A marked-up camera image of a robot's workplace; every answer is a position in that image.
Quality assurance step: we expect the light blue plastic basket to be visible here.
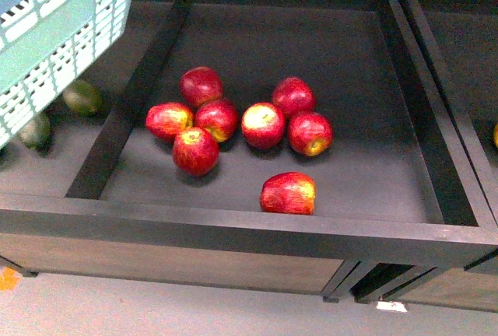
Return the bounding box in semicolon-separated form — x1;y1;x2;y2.
1;0;131;145

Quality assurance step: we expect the green mango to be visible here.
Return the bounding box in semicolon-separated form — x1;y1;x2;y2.
16;112;51;150
62;79;103;117

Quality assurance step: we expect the red yellow apple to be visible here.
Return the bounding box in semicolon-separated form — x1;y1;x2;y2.
241;103;286;150

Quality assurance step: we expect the red apple front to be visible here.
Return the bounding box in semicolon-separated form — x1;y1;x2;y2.
259;172;316;215

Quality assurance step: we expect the dark wooden display stand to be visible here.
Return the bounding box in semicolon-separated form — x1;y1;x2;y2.
1;0;497;299

